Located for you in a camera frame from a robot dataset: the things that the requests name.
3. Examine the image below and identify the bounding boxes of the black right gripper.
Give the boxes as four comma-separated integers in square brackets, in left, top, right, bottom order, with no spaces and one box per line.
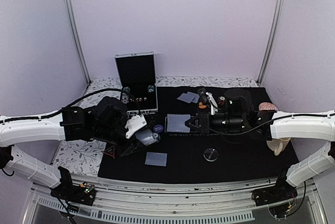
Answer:
[185,113,246,136]

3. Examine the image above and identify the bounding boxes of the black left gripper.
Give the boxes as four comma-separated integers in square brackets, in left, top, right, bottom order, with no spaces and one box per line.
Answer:
[92,119,147,156]

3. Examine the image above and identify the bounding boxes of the blue patterned card deck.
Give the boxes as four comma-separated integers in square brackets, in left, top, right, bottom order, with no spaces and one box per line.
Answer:
[135,129,160,146]

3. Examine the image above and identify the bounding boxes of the orange big blind button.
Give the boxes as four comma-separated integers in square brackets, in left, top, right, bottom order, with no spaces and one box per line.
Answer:
[198,102,207,109]

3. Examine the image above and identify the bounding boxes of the purple small blind button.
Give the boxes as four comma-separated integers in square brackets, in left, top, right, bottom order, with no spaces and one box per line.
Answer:
[153,125,164,133]

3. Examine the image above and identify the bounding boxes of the clear dealer button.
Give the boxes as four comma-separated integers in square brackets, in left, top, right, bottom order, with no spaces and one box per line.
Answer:
[203,148,219,162]

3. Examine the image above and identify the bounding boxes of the orange black poker chips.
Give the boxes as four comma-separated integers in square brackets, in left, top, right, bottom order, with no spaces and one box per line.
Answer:
[217,96,226,106]

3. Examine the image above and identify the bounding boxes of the long poker chip stack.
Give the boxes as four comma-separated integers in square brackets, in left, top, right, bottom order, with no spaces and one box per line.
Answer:
[121,87,130,105]

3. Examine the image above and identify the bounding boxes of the short poker chip stack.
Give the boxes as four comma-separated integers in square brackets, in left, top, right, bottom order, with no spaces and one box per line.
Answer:
[147,85,155,94]

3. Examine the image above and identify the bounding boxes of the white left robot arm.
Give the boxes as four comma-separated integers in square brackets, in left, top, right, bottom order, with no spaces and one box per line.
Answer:
[1,97,147,200]

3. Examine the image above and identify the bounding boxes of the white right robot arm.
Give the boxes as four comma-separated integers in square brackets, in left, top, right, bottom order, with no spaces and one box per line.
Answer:
[185,87,334,201]

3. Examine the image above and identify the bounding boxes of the red triangle all-in marker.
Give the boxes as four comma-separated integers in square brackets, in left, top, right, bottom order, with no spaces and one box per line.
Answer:
[103,145,116,159]

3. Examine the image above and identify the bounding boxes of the black poker mat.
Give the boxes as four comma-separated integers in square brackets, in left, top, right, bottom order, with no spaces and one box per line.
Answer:
[97,85,301,186]

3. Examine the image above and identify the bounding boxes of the red dice row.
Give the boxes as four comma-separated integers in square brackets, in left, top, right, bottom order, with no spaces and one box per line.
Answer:
[129,97,147,103]

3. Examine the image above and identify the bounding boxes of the floral white tablecloth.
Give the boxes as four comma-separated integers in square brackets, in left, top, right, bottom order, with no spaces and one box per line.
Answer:
[53,76,259,176]

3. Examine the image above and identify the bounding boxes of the red patterned round tin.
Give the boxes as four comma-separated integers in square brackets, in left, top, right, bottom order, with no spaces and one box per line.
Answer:
[259,102,278,111]

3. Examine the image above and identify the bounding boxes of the aluminium poker chip case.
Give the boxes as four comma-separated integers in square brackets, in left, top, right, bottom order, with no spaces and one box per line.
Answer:
[115,51,158,115]

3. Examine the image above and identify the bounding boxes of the cream ribbed mug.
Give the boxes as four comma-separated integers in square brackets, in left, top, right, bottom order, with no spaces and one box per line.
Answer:
[266,138,290,156]

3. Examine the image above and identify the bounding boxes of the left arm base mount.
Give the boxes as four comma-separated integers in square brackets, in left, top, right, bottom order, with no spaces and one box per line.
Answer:
[51,167,96,206]

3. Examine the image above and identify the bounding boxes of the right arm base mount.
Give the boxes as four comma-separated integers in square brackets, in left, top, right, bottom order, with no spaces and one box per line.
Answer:
[251,175,298,206]

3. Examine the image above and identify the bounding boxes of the right aluminium frame post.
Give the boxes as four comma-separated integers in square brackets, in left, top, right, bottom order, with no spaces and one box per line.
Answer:
[257,0,284,85]

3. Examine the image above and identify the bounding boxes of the aluminium frame post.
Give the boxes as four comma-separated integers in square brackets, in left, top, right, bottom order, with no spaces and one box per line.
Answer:
[64,0,92,85]
[257,0,284,85]

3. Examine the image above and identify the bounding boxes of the left aluminium frame post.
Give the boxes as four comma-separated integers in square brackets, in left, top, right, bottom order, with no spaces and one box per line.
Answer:
[64,0,92,85]

